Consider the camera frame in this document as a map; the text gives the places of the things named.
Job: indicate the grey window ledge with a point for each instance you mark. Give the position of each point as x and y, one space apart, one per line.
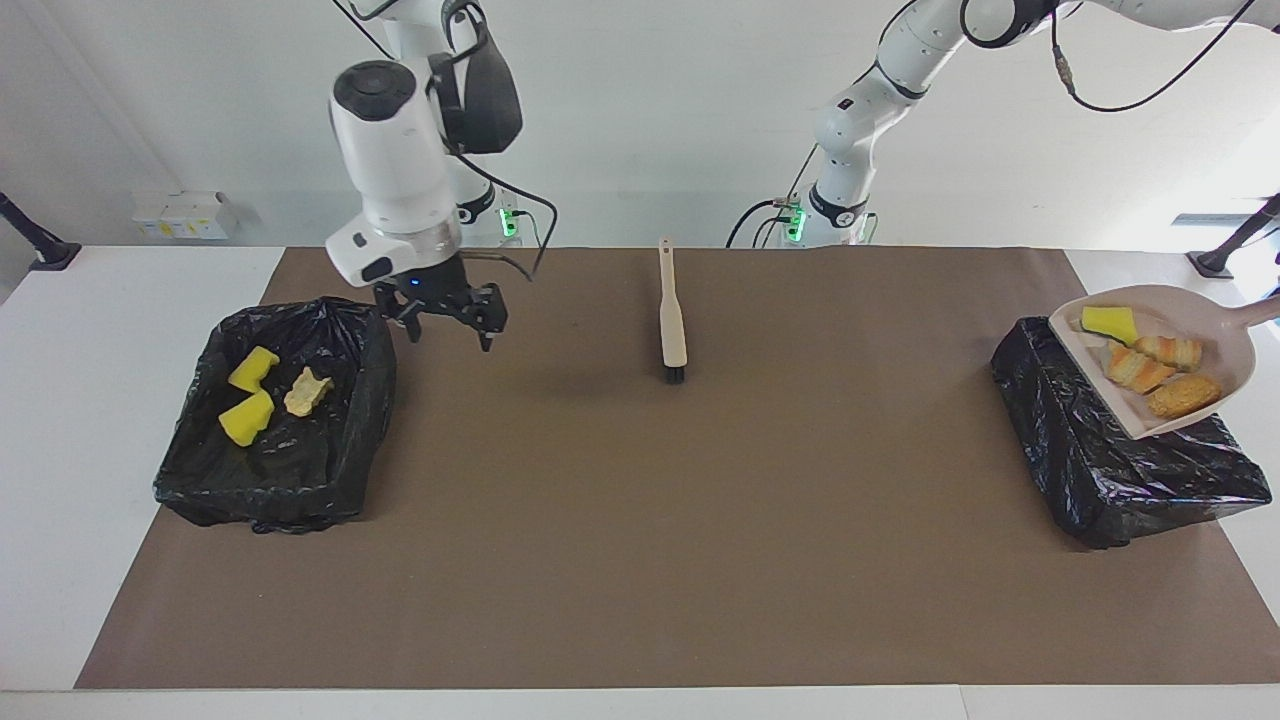
1210 218

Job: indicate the striped bread slice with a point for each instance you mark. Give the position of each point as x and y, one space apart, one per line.
1172 351
1135 369

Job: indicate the black stand pole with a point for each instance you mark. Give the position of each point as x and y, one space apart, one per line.
1235 240
35 240

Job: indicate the brown paper table mat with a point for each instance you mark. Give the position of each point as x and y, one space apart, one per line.
640 620

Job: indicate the beige plastic dustpan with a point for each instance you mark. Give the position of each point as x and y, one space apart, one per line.
1230 350

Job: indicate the bin with black bag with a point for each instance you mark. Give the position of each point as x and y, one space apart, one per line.
320 470
1120 480

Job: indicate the turquoise object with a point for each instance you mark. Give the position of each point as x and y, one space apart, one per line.
1274 300

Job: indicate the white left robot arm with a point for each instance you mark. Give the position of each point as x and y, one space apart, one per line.
850 120

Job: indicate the yellow sponge piece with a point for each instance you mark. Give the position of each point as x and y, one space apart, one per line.
246 418
253 368

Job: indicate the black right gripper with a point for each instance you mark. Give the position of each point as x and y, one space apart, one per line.
435 292

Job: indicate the golden brown bread roll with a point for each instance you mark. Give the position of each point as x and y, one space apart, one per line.
1183 396

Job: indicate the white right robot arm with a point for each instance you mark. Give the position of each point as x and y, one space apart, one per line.
395 160

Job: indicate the small yellow green sponge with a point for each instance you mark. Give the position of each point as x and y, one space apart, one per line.
1108 322

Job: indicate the beige brush black bristles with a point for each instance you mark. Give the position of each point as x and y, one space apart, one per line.
673 320

